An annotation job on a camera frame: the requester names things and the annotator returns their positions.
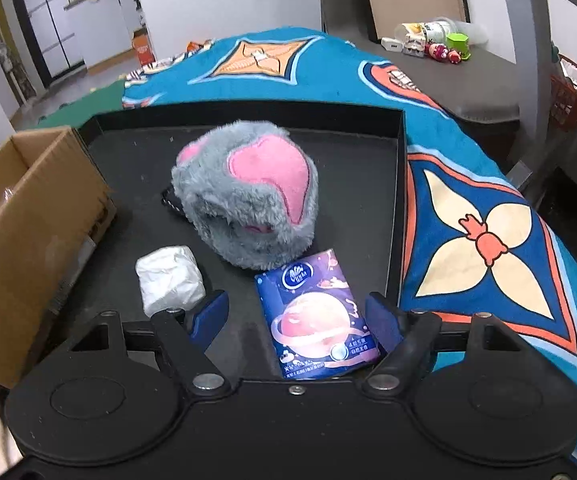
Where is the small black toy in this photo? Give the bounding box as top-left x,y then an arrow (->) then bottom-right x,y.
160,184 -> 185,217

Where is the white yellow paper cup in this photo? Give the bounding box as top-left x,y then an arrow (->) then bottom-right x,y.
394,20 -> 428,44

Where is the purple tissue packet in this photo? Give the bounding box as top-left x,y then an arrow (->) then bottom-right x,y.
254,248 -> 382,381

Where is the black framed sliding door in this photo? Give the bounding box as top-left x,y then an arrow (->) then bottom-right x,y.
4,0 -> 87,85

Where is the brown cardboard box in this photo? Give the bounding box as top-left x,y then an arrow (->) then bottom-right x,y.
0,126 -> 118,389

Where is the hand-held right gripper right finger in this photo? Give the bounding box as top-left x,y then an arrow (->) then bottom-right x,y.
361,292 -> 514,397

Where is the green cup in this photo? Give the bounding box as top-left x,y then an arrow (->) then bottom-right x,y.
445,32 -> 473,59

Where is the clear plastic container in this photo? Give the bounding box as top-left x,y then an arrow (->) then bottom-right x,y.
425,16 -> 488,47

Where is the grey floor mattress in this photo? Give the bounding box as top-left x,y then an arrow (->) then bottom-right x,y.
351,40 -> 525,123

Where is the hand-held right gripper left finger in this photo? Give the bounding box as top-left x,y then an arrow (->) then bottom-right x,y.
68,290 -> 232,398

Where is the white kitchen cabinet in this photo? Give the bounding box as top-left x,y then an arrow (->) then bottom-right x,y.
62,0 -> 145,67

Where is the green cloth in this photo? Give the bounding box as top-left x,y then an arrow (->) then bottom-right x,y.
32,79 -> 125,132

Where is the orange cardboard box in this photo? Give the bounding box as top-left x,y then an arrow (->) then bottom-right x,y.
132,32 -> 156,68

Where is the white tissue wad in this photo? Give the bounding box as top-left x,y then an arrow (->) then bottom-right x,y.
134,245 -> 207,318

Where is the blue patterned blanket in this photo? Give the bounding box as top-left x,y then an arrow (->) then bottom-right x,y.
121,29 -> 577,476

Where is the grey pink plush toy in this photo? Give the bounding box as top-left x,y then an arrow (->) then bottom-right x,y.
170,118 -> 319,271

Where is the black tray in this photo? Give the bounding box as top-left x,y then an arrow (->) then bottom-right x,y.
42,100 -> 409,382

